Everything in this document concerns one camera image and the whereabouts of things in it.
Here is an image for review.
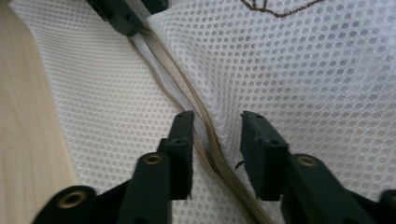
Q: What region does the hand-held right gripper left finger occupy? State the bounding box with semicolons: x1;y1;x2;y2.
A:
158;110;196;201

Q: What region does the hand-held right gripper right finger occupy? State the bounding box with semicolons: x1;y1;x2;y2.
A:
239;110;291;202

